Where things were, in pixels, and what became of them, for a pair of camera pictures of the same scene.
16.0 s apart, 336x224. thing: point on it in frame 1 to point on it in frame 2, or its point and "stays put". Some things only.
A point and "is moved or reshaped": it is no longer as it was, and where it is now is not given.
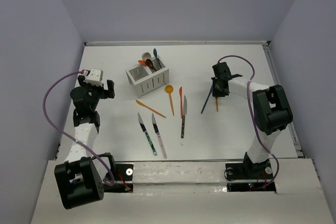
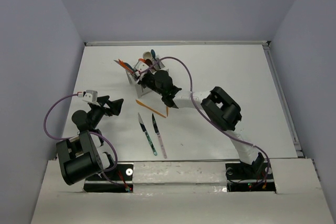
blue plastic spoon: x=155 y=53 is moved or reshaped
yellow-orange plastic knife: x=217 y=103 is moved or reshaped
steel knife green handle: x=145 y=130 stays put
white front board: x=193 y=192 stays put
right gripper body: x=216 y=92 to x=148 y=81
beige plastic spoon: x=145 y=56 stays put
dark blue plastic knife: x=207 y=98 is moved or reshaped
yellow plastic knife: x=140 y=103 stays put
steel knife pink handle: x=157 y=132 stays put
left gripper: x=104 y=94 to x=114 y=105
